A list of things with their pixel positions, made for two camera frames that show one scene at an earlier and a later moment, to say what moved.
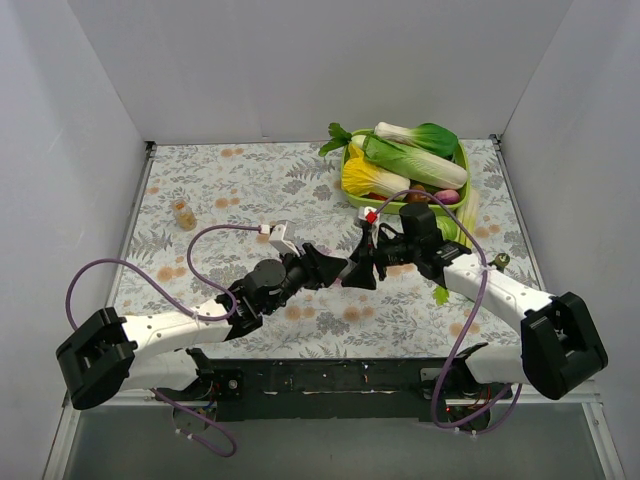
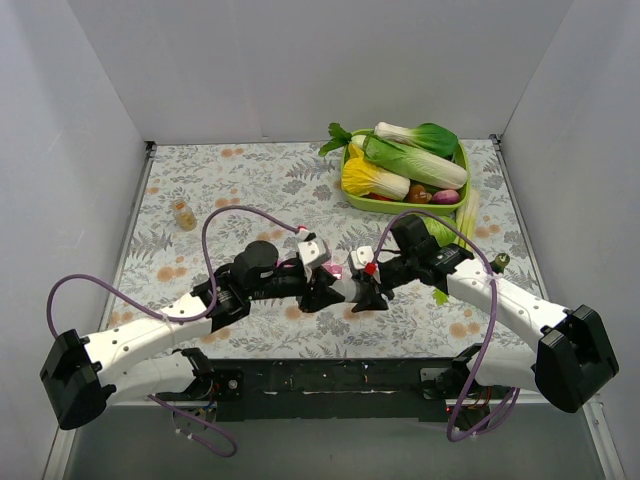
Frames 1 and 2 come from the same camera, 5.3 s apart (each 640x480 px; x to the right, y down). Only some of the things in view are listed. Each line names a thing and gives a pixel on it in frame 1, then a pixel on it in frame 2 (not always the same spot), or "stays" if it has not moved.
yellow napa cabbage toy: [360, 177] stays
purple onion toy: [447, 196] stays
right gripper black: [376, 255] -> [379, 282]
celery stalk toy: [471, 214] stays
